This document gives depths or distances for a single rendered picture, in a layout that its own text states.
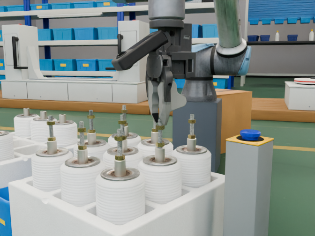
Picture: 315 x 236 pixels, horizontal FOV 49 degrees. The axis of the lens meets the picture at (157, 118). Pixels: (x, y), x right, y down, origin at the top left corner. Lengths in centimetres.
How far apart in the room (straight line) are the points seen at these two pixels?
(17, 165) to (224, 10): 83
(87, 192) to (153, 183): 14
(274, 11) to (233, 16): 559
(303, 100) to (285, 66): 636
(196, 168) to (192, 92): 63
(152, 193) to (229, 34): 75
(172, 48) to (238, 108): 114
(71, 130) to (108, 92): 196
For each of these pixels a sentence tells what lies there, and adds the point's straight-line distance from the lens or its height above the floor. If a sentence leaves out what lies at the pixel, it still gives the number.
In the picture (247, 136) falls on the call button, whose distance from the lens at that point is 69.
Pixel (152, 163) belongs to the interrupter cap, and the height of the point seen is 25.
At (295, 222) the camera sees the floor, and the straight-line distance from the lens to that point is 112.
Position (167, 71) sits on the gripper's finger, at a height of 45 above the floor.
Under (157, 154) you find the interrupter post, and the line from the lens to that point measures 75.
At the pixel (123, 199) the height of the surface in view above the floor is 22.
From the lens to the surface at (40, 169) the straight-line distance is 83.
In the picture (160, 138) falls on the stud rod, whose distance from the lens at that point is 74.
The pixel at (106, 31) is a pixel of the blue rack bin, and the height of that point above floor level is 93.
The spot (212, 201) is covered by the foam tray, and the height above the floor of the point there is 15.
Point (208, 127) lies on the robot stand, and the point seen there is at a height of 20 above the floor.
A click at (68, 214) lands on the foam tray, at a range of 71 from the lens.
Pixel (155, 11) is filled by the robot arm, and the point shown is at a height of 56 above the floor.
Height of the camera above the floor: 47
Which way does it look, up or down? 10 degrees down
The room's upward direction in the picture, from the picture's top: straight up
